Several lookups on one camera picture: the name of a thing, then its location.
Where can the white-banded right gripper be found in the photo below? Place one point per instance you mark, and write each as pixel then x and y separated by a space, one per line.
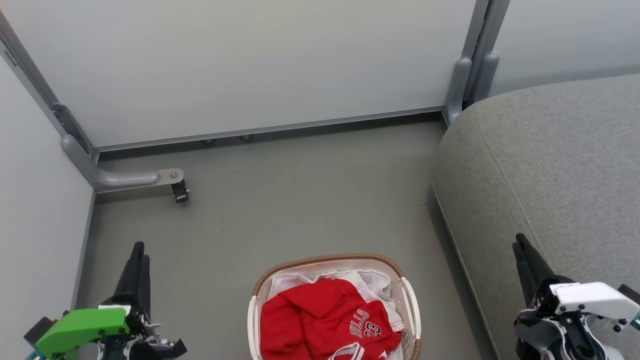
pixel 585 297

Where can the silver-grey right robot arm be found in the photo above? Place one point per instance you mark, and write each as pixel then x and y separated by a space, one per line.
pixel 537 332

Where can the black caster wheel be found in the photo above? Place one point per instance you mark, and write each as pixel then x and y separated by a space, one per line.
pixel 180 192

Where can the white laundry basket brown rim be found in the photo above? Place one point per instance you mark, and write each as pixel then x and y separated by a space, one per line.
pixel 411 310

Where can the black post hinge bracket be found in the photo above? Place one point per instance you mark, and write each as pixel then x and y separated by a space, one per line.
pixel 70 127

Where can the red jersey white trim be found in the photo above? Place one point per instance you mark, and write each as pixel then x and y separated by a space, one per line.
pixel 290 330

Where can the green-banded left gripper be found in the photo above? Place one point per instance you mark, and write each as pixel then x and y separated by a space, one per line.
pixel 80 327

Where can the grey curved partition support foot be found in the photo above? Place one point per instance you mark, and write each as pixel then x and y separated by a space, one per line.
pixel 125 178

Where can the grey metal partition post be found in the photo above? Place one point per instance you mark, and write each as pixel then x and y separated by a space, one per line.
pixel 30 70
pixel 477 25
pixel 497 20

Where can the white fabric basket liner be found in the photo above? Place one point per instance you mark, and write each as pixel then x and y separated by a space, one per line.
pixel 372 280

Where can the grey upright partition foot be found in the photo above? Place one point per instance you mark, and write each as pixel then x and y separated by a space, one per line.
pixel 487 75
pixel 457 90

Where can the grey fabric sofa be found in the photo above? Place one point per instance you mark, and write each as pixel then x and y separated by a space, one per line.
pixel 550 165

